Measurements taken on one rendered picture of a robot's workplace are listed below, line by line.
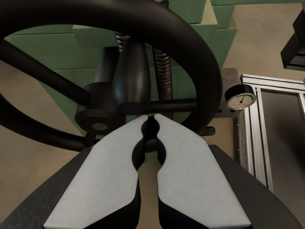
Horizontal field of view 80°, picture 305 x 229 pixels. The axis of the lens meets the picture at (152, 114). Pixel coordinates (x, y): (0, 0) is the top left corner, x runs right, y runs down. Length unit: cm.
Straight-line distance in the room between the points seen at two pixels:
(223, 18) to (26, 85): 146
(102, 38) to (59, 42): 17
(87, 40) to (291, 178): 91
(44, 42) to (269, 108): 100
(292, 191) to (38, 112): 143
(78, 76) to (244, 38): 156
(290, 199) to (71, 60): 90
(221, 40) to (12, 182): 119
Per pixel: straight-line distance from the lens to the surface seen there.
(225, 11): 37
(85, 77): 47
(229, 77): 56
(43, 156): 125
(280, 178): 96
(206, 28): 26
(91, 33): 26
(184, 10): 24
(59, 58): 45
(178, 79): 45
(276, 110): 112
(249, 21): 207
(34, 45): 45
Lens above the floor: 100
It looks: 58 degrees down
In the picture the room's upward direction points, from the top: 3 degrees counter-clockwise
